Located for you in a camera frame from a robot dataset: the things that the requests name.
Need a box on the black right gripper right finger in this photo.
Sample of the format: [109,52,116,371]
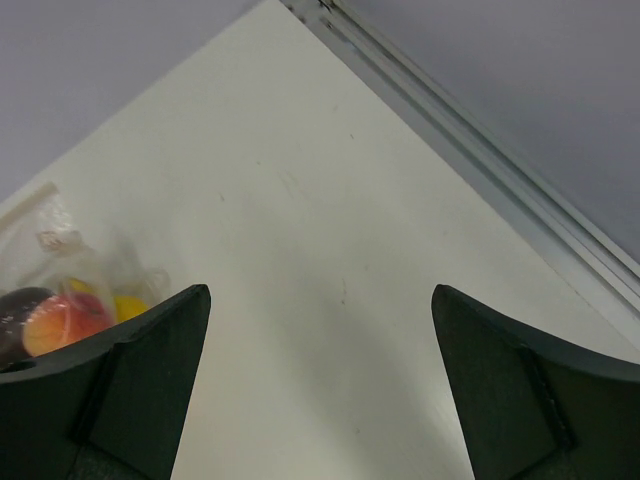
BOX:
[431,285,639,479]

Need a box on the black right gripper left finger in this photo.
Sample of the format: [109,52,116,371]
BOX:
[1,284,210,479]

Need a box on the yellow banana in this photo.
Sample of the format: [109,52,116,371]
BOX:
[69,278,149,323]

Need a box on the clear zip top bag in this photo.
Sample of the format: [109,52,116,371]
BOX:
[1,184,170,372]

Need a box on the dark red apple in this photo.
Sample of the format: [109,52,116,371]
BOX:
[1,287,54,370]

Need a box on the right aluminium frame post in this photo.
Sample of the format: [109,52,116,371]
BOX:
[279,0,640,321]

